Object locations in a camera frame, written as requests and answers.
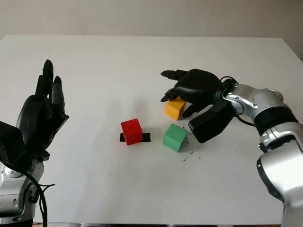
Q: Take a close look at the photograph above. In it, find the black tape strip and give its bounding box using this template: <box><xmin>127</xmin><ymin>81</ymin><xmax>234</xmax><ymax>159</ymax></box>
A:
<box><xmin>120</xmin><ymin>132</ymin><xmax>152</xmax><ymax>143</ymax></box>

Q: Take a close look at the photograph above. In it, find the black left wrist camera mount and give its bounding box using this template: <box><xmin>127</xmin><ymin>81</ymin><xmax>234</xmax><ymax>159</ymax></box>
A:
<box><xmin>0</xmin><ymin>121</ymin><xmax>26</xmax><ymax>170</ymax></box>

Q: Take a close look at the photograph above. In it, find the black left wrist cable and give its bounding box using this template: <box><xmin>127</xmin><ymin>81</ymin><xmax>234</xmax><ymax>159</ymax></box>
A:
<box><xmin>4</xmin><ymin>160</ymin><xmax>55</xmax><ymax>224</ymax></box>

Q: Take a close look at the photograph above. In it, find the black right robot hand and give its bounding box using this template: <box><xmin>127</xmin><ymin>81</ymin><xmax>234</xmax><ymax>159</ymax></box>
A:
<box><xmin>160</xmin><ymin>69</ymin><xmax>224</xmax><ymax>119</ymax></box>

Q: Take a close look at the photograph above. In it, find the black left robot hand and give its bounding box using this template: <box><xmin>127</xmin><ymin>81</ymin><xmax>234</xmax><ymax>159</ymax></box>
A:
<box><xmin>16</xmin><ymin>59</ymin><xmax>70</xmax><ymax>161</ymax></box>

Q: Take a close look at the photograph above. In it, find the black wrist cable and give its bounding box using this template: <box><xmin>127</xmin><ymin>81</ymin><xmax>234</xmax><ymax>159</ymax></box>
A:
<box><xmin>220</xmin><ymin>76</ymin><xmax>255</xmax><ymax>126</ymax></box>
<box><xmin>4</xmin><ymin>160</ymin><xmax>55</xmax><ymax>224</ymax></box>

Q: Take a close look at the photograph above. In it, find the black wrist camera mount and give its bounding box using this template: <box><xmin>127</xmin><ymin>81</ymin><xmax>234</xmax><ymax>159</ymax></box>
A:
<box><xmin>188</xmin><ymin>94</ymin><xmax>234</xmax><ymax>144</ymax></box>
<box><xmin>0</xmin><ymin>121</ymin><xmax>26</xmax><ymax>170</ymax></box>

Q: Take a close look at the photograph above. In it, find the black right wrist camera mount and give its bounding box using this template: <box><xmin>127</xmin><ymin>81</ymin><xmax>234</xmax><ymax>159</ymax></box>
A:
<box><xmin>188</xmin><ymin>94</ymin><xmax>234</xmax><ymax>144</ymax></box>

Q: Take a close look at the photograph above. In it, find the red cube block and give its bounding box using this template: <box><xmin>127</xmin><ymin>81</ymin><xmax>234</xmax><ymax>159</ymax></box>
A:
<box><xmin>121</xmin><ymin>118</ymin><xmax>143</xmax><ymax>146</ymax></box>

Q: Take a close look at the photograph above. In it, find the green cube block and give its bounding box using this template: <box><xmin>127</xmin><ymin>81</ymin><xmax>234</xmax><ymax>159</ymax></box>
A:
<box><xmin>162</xmin><ymin>123</ymin><xmax>188</xmax><ymax>153</ymax></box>

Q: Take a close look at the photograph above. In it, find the yellow cube block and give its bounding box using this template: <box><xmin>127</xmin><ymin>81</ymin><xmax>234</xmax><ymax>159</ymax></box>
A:
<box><xmin>164</xmin><ymin>96</ymin><xmax>187</xmax><ymax>121</ymax></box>

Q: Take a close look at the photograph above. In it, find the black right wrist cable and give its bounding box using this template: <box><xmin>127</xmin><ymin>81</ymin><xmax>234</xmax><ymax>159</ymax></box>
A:
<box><xmin>220</xmin><ymin>76</ymin><xmax>255</xmax><ymax>126</ymax></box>

